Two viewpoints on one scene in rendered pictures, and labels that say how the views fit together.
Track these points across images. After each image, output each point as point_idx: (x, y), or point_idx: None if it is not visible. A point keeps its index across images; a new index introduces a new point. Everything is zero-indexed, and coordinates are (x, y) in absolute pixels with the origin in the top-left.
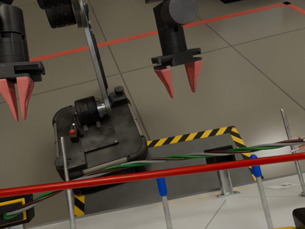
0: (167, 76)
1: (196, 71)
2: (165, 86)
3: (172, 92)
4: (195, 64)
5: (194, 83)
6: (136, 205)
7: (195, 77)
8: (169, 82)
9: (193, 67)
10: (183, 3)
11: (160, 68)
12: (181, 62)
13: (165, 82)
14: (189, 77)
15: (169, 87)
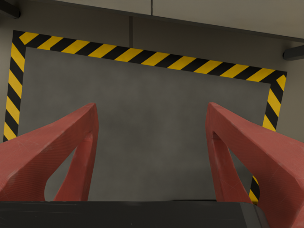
0: (299, 151)
1: (31, 145)
2: (237, 175)
3: (225, 111)
4: (0, 174)
5: (83, 118)
6: None
7: (61, 126)
8: (258, 131)
9: (37, 190)
10: None
11: None
12: (155, 218)
13: (237, 198)
14: (81, 191)
15: (249, 121)
